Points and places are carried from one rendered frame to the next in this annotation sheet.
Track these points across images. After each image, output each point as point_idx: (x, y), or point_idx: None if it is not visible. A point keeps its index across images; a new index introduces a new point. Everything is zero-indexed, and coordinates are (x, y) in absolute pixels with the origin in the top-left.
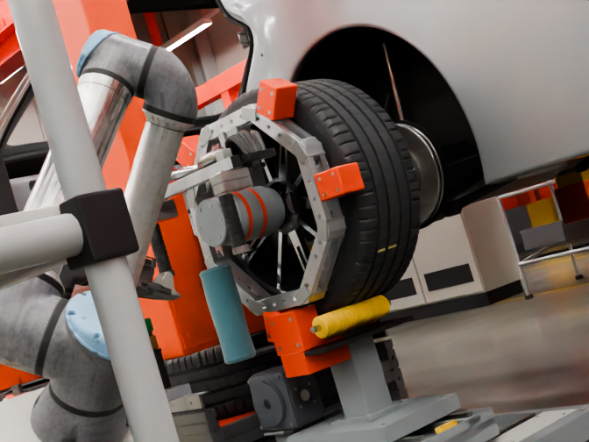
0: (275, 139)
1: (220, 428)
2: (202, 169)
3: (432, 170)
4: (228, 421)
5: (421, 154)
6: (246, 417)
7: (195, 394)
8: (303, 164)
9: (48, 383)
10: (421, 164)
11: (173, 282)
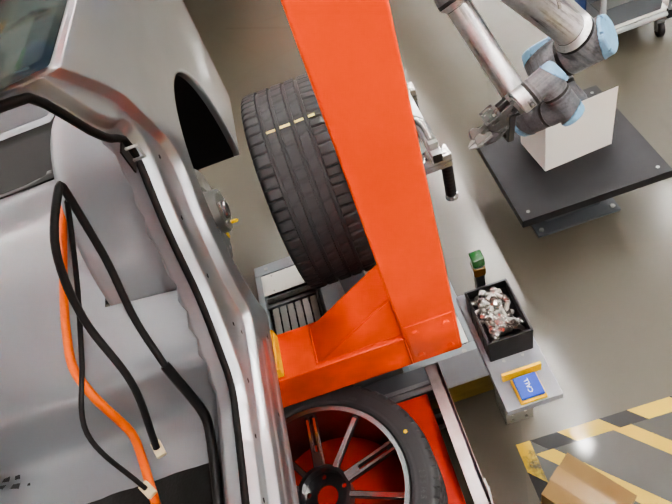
0: None
1: (429, 382)
2: (410, 94)
3: (210, 189)
4: (412, 409)
5: (204, 183)
6: (401, 391)
7: (435, 375)
8: None
9: (574, 84)
10: (207, 190)
11: (471, 135)
